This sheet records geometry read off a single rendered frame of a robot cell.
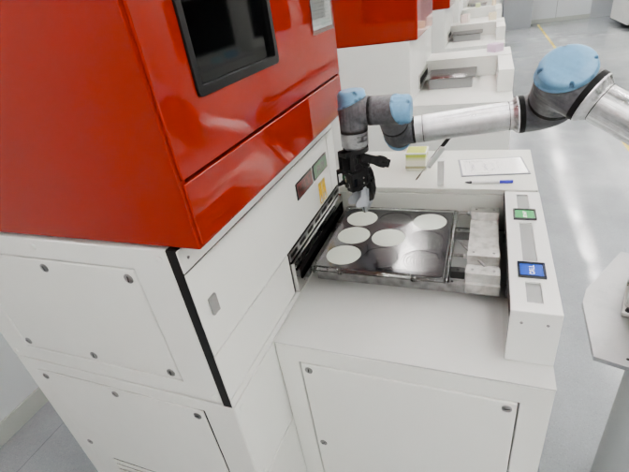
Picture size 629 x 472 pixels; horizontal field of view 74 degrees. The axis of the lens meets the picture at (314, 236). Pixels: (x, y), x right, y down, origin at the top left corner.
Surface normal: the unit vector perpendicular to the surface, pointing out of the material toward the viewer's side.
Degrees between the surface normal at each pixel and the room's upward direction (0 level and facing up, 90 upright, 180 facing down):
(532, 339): 90
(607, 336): 0
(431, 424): 90
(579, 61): 41
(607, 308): 0
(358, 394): 90
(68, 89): 90
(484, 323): 0
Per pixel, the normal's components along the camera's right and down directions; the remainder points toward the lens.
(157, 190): -0.34, 0.51
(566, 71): -0.40, -0.32
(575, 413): -0.14, -0.86
